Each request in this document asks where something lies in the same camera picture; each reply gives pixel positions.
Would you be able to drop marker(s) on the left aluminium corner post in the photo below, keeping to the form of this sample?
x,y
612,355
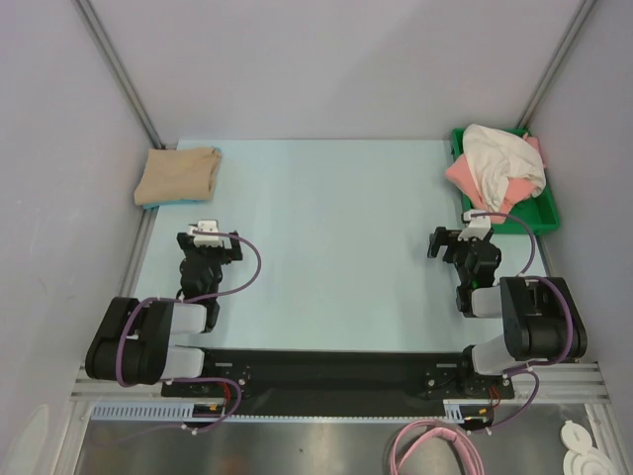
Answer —
x,y
104,45

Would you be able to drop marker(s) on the folded tan t shirt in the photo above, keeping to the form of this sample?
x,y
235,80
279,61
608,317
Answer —
x,y
175,173

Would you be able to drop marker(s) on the right aluminium corner post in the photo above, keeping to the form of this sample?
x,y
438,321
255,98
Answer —
x,y
563,49

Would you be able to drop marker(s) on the pink t shirt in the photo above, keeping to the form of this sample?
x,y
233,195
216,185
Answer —
x,y
496,169

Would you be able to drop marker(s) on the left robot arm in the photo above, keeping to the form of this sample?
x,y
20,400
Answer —
x,y
137,335

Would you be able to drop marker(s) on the aluminium corner post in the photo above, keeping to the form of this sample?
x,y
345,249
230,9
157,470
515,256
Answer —
x,y
104,45
563,49

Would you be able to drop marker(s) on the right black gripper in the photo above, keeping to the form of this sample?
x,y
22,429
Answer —
x,y
455,245

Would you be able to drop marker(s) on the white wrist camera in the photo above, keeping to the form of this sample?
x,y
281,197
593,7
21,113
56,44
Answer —
x,y
477,225
205,233

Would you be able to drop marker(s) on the slotted cable duct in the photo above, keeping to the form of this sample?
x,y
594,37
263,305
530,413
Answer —
x,y
158,412

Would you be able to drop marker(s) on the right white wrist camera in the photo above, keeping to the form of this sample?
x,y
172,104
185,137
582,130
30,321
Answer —
x,y
477,225

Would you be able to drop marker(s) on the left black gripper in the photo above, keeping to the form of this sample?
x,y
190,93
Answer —
x,y
187,242

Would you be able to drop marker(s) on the aluminium frame rail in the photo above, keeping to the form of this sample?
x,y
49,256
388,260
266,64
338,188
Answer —
x,y
573,383

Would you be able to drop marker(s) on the white round plastic parts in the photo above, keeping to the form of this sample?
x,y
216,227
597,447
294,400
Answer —
x,y
582,458

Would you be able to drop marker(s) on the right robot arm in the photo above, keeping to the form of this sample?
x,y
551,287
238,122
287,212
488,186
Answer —
x,y
541,325

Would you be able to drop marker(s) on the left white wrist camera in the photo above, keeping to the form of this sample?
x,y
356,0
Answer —
x,y
205,233

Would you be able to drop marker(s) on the green plastic bin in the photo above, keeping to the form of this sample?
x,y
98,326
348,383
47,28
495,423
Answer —
x,y
539,213

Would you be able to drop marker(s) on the cream white t shirt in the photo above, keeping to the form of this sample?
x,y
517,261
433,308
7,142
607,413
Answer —
x,y
498,159

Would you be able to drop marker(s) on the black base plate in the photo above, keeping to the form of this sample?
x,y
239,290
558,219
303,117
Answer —
x,y
335,384

